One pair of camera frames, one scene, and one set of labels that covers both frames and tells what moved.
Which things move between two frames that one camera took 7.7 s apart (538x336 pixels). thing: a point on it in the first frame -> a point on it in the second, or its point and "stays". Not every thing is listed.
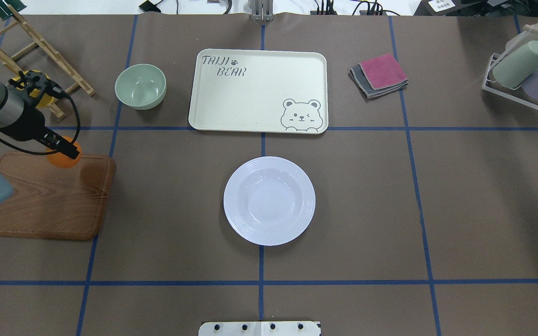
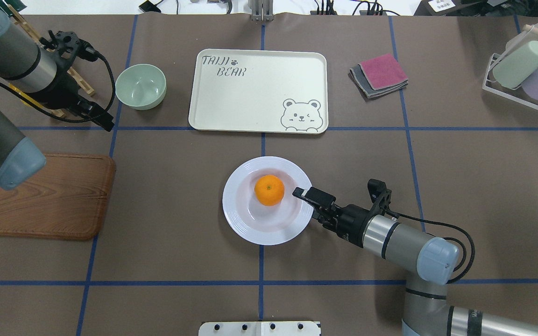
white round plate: (269, 201) stays
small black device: (148, 6) stays
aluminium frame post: (261, 10) stays
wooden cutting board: (51, 202) stays
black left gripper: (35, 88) -> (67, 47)
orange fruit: (62, 160) -> (269, 190)
